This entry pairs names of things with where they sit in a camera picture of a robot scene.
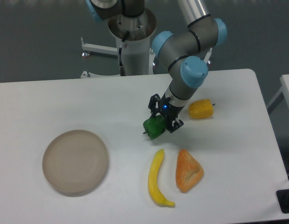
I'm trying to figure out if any black cable on pedestal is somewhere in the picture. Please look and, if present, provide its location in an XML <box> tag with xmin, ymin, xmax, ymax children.
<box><xmin>117</xmin><ymin>30</ymin><xmax>130</xmax><ymax>77</ymax></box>

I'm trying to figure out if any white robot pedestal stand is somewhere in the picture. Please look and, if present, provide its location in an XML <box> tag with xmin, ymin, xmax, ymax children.
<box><xmin>82</xmin><ymin>0</ymin><xmax>226</xmax><ymax>76</ymax></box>

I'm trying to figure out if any white side table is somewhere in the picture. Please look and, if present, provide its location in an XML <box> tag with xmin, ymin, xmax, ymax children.
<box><xmin>266</xmin><ymin>74</ymin><xmax>289</xmax><ymax>114</ymax></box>

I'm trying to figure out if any black device at right edge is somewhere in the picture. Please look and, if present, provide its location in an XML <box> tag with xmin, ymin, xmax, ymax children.
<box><xmin>276</xmin><ymin>189</ymin><xmax>289</xmax><ymax>214</ymax></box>

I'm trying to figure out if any green bell pepper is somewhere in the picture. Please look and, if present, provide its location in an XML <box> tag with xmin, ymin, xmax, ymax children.
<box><xmin>143</xmin><ymin>115</ymin><xmax>165</xmax><ymax>139</ymax></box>

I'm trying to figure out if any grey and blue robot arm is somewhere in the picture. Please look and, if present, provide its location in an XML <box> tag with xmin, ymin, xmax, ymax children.
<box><xmin>86</xmin><ymin>0</ymin><xmax>227</xmax><ymax>139</ymax></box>

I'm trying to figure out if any yellow bell pepper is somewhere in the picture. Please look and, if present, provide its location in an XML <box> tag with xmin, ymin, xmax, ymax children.
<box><xmin>188</xmin><ymin>98</ymin><xmax>216</xmax><ymax>119</ymax></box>

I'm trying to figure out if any orange triangular bread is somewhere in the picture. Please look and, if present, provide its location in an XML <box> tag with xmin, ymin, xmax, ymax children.
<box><xmin>175</xmin><ymin>149</ymin><xmax>204</xmax><ymax>193</ymax></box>

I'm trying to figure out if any beige round plate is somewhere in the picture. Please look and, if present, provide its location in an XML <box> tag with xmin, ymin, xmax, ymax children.
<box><xmin>42</xmin><ymin>130</ymin><xmax>109</xmax><ymax>197</ymax></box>

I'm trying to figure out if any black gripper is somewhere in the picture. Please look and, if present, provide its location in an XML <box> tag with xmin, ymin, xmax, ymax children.
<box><xmin>148</xmin><ymin>94</ymin><xmax>185</xmax><ymax>133</ymax></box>

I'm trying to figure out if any yellow banana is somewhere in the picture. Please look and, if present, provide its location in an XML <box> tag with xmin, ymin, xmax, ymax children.
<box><xmin>148</xmin><ymin>149</ymin><xmax>175</xmax><ymax>208</ymax></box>

